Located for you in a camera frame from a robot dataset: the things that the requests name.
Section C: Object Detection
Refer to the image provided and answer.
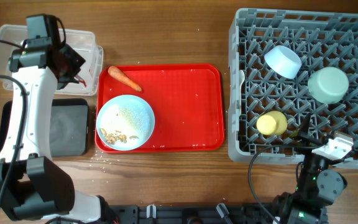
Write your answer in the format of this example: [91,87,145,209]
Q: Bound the white plastic spoon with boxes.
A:
[237,70,246,114]

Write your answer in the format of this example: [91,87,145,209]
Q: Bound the light blue bowl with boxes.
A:
[264,45,302,79]

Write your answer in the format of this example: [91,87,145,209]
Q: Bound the green bowl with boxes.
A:
[308,67,349,104]

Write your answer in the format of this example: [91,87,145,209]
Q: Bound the red snack wrapper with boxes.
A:
[76,75,87,88]

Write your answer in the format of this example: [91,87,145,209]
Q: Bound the orange carrot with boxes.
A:
[108,66,142,92]

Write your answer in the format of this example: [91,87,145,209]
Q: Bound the light blue plate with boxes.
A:
[96,95,155,152]

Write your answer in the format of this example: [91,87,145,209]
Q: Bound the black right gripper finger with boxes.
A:
[294,113,311,140]
[318,155,353,165]

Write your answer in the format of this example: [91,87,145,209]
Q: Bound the red plastic tray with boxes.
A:
[96,63,224,153]

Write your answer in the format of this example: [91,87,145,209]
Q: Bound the black tray bin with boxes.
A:
[17,98,89,160]

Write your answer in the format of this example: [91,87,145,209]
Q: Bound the food scraps on plate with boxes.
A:
[98,128,140,145]

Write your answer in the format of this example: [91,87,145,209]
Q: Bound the yellow cup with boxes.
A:
[256,111,288,136]

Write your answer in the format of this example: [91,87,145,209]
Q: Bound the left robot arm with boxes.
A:
[0,14,114,223]

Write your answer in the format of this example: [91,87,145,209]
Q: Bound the clear plastic bin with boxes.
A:
[0,24,103,96]

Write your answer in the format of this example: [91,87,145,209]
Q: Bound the grey-blue dishwasher rack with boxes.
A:
[228,8,358,169]

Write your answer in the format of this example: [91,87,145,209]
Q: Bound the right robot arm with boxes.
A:
[247,113,354,223]

